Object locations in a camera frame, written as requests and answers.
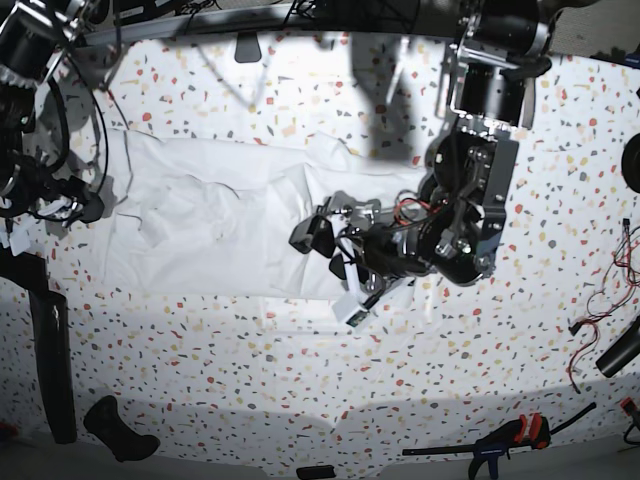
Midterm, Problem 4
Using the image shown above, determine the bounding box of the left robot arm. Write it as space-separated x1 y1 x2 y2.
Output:
289 1 564 328

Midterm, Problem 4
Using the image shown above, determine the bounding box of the red black wire bundle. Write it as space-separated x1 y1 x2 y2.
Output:
565 218 640 395

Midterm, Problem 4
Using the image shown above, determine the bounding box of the white T-shirt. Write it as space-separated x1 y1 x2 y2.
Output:
91 130 425 300

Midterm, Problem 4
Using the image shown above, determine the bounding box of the black bent bracket stand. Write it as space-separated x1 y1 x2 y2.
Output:
1 250 77 445

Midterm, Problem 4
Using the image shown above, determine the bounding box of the black orange bar clamp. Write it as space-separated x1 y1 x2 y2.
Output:
401 402 596 480

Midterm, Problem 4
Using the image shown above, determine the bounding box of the terrazzo patterned tablecloth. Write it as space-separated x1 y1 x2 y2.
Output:
30 32 639 478

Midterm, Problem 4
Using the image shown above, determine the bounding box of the black clip at table edge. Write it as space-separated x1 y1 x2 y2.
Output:
234 32 262 64

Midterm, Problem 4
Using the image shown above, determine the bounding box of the black cylinder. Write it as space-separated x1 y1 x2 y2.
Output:
596 318 639 378

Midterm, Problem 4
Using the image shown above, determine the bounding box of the small black box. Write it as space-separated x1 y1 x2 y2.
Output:
296 465 336 480

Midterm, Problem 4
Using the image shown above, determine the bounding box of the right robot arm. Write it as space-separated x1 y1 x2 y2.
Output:
1 1 108 256

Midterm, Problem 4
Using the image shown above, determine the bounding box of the black game controller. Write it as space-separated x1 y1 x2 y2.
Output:
83 395 161 462

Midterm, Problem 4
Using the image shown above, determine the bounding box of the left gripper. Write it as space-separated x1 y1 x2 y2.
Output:
289 191 425 330

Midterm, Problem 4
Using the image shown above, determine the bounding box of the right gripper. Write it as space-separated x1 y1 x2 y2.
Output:
1 170 105 255

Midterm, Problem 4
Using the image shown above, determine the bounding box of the black round object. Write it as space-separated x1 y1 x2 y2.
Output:
621 134 640 193

